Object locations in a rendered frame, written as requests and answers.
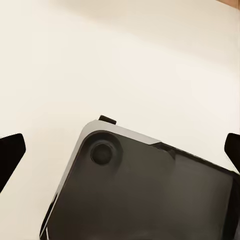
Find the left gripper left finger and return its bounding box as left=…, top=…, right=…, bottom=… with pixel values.
left=0, top=133, right=26, bottom=193

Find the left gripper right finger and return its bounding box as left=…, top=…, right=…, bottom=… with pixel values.
left=224, top=133, right=240, bottom=174

